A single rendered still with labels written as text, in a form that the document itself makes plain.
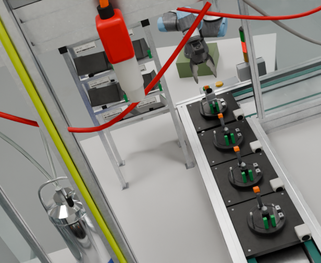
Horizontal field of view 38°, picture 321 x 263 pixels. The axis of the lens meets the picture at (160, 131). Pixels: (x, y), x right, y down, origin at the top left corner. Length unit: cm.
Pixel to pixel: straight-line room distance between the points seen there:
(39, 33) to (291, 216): 122
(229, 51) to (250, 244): 155
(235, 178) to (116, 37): 125
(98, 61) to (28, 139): 268
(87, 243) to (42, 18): 84
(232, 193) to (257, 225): 21
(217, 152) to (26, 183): 225
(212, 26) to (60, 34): 187
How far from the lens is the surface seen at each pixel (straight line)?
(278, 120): 226
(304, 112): 229
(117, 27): 75
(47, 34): 85
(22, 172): 414
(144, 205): 211
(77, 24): 85
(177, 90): 274
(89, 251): 152
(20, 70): 82
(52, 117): 88
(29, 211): 375
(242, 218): 180
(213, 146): 211
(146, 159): 233
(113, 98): 198
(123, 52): 76
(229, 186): 192
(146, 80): 196
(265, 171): 195
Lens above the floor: 235
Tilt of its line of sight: 37 degrees down
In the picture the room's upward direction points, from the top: 19 degrees counter-clockwise
